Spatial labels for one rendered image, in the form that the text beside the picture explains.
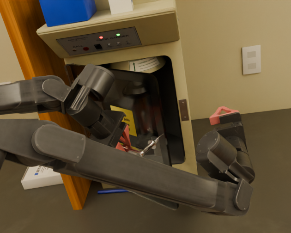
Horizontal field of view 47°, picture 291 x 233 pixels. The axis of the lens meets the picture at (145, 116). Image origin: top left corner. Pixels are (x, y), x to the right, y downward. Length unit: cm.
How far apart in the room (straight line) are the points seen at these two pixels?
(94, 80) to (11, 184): 74
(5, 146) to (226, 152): 40
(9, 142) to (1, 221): 77
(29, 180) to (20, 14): 61
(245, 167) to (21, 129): 43
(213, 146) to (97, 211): 54
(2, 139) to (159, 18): 45
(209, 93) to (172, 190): 89
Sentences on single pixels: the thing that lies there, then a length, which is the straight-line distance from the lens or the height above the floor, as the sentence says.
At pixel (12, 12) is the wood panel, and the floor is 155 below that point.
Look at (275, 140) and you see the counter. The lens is 128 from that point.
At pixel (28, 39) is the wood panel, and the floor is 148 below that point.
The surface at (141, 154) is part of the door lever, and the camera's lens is 80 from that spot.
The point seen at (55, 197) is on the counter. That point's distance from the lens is 120.
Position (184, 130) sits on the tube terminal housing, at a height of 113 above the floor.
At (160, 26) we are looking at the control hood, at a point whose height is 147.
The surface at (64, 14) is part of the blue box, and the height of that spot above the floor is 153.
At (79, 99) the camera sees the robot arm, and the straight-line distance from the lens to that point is 71.
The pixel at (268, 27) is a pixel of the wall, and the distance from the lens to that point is 137.
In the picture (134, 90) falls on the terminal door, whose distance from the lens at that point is 78.
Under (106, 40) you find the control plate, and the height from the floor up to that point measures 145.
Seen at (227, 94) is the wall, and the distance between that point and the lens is 144.
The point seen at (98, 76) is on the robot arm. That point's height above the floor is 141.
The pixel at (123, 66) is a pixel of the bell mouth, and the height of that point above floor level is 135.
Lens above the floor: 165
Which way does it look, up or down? 28 degrees down
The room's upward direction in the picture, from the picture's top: 11 degrees counter-clockwise
